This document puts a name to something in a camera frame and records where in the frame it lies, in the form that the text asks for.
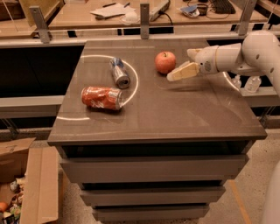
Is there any grey drawer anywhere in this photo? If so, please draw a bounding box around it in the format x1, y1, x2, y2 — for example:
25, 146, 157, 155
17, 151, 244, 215
93, 205, 209, 222
61, 155, 248, 183
80, 186, 225, 207

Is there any metal post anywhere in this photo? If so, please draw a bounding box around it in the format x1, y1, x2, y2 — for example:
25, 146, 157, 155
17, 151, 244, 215
30, 6, 51, 44
237, 0, 257, 36
140, 3, 150, 39

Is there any small orange fruit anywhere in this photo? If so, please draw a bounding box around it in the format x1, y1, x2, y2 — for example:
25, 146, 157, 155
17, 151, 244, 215
0, 202, 9, 212

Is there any red apple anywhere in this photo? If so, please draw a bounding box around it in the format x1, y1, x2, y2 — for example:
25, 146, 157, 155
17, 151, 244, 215
155, 51, 176, 74

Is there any white paper stack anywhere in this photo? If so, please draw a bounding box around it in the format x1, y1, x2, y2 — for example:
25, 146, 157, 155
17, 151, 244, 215
91, 3, 135, 18

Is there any clear plastic bottle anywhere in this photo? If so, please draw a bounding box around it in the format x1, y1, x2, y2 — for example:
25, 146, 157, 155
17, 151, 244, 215
232, 74, 242, 89
244, 76, 262, 93

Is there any top grey drawer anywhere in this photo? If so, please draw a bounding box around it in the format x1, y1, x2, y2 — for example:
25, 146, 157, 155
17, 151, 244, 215
61, 155, 248, 183

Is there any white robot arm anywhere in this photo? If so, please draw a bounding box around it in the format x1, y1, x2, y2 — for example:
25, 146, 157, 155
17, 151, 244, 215
167, 31, 280, 95

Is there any right metal post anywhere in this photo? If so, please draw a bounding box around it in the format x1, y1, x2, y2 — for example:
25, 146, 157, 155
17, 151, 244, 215
237, 0, 257, 36

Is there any clear plastic bottle right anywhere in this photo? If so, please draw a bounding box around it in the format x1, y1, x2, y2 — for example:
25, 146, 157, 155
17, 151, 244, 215
244, 76, 262, 93

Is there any cardboard box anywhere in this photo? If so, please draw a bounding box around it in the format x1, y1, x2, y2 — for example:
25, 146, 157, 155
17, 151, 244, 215
0, 138, 59, 224

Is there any clear plastic bottle left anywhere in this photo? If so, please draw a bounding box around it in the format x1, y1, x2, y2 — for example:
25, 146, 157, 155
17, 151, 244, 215
232, 74, 242, 89

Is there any blue white packet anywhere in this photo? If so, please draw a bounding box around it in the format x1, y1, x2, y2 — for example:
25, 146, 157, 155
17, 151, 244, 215
180, 5, 200, 18

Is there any middle grey drawer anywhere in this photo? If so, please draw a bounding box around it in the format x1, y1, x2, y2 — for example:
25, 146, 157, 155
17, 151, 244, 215
80, 186, 225, 207

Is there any white power strip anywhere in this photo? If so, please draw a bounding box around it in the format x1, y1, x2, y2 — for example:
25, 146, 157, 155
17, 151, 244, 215
150, 0, 171, 22

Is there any crushed red soda can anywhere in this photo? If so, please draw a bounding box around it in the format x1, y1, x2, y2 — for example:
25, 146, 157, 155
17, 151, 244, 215
80, 87, 123, 110

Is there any left metal post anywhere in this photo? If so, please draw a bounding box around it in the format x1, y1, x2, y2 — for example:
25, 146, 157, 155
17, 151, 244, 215
30, 6, 51, 44

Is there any black keyboard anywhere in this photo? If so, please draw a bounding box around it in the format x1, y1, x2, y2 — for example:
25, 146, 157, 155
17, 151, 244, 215
209, 0, 235, 14

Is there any bottom grey drawer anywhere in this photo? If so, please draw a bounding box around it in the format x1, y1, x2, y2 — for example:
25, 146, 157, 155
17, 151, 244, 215
93, 205, 209, 222

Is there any silver blue drink can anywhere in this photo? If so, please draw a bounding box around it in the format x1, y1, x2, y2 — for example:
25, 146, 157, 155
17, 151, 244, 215
109, 57, 130, 89

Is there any middle metal post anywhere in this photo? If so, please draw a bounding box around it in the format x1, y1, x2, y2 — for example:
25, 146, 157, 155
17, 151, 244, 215
140, 3, 150, 39

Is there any black pen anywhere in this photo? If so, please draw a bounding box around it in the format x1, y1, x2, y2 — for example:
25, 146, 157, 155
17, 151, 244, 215
102, 3, 116, 8

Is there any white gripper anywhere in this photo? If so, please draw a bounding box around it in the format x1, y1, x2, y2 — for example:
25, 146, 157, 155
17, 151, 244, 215
166, 45, 218, 81

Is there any grey drawer cabinet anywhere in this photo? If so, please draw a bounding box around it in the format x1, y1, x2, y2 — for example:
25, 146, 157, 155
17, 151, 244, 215
47, 38, 268, 223

